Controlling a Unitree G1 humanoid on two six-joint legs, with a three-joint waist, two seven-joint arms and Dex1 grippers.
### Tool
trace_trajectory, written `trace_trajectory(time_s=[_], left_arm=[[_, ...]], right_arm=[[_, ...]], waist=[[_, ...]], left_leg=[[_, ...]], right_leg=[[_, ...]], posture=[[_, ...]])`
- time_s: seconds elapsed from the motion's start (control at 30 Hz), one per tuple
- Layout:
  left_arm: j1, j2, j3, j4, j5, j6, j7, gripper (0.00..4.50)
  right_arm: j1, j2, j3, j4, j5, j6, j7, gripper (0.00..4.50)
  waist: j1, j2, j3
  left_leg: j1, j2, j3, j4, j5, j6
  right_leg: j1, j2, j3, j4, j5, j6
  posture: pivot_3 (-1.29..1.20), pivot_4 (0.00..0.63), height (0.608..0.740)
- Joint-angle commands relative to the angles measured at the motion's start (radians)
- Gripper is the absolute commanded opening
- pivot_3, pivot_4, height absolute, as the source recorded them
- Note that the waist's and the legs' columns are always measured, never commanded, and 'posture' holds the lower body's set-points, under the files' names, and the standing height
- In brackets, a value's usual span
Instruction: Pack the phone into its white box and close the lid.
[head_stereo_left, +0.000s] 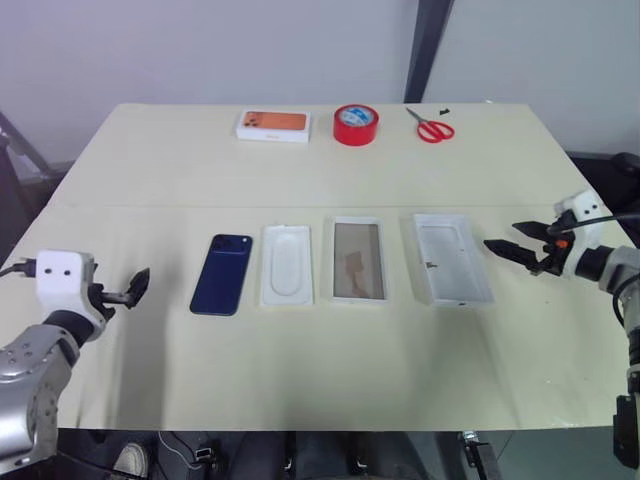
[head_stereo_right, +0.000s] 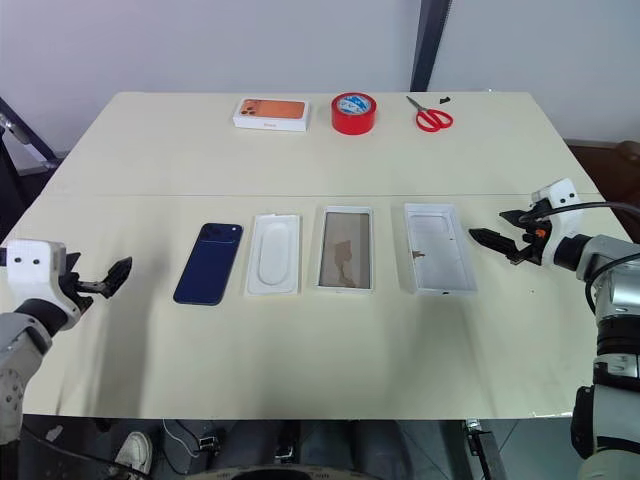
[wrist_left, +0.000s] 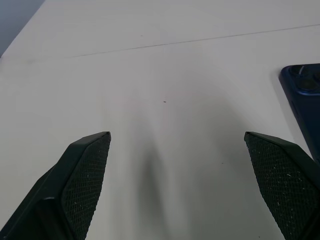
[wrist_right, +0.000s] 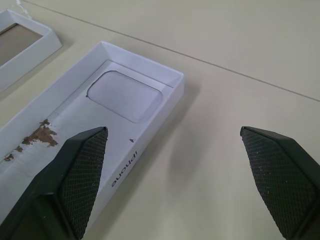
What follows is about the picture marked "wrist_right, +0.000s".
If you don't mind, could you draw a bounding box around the blue phone box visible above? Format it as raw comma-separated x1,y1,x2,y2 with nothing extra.
0,41,186,227

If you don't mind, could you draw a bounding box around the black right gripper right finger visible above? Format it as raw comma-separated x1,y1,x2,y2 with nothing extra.
240,126,320,240

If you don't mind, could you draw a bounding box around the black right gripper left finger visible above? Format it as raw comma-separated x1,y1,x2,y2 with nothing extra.
0,126,109,240

